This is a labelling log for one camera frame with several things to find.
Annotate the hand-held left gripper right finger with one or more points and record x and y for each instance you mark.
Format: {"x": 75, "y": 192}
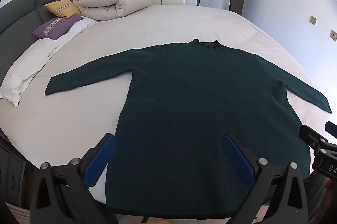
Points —
{"x": 238, "y": 160}

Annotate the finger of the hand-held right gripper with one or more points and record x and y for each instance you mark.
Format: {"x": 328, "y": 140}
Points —
{"x": 332, "y": 128}
{"x": 312, "y": 137}

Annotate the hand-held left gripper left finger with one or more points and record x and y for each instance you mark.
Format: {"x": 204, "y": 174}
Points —
{"x": 101, "y": 160}

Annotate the dark green sweater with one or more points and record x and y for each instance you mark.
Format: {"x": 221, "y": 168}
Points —
{"x": 200, "y": 108}

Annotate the white pillow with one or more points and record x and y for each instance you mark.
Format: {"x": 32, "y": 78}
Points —
{"x": 29, "y": 63}

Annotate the purple patterned pillow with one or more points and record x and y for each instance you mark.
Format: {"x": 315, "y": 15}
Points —
{"x": 55, "y": 26}

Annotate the bed with white sheet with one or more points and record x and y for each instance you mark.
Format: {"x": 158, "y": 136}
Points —
{"x": 163, "y": 26}

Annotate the yellow patterned pillow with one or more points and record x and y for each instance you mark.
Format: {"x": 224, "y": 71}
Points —
{"x": 63, "y": 8}

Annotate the dark grey bed headboard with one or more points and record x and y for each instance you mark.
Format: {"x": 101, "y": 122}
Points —
{"x": 18, "y": 13}

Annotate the wall socket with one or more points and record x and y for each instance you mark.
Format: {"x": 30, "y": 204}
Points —
{"x": 333, "y": 35}
{"x": 313, "y": 20}

